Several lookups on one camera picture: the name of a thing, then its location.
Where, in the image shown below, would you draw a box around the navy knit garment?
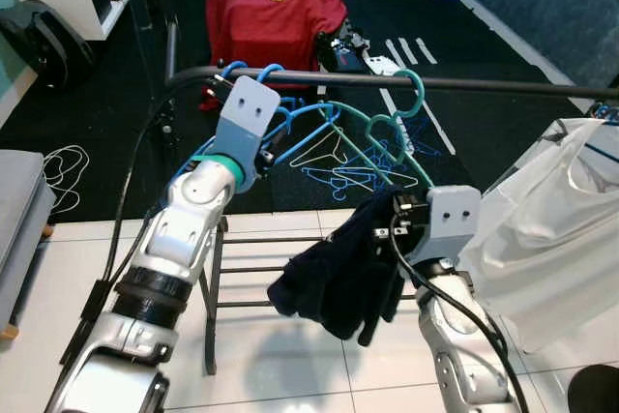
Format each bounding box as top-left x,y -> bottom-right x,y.
268,189 -> 412,346

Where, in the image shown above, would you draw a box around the white plastic hanger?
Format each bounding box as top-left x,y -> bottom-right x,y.
288,128 -> 351,170

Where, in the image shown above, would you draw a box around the teal plastic hanger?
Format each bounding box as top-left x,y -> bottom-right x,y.
324,70 -> 438,192

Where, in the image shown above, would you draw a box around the white tank top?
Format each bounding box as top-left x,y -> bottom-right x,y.
459,118 -> 619,356

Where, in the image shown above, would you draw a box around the white plastic part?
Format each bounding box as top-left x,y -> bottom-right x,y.
366,53 -> 399,75

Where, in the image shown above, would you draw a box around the black metal clothes rack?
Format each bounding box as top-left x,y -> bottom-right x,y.
135,0 -> 619,377

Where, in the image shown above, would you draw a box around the black backpack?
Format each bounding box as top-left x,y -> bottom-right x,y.
0,0 -> 98,92

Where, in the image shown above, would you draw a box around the grey upholstered bench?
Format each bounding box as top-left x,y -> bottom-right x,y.
0,150 -> 56,337

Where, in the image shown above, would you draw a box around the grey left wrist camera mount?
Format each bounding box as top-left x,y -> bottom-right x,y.
215,76 -> 281,192

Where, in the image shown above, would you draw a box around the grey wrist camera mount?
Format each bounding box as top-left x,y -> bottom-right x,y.
215,76 -> 281,192
426,186 -> 483,267

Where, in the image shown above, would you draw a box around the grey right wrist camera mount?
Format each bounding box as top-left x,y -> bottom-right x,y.
426,186 -> 483,267

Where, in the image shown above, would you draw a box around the white floor cord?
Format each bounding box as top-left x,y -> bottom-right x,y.
44,145 -> 91,216

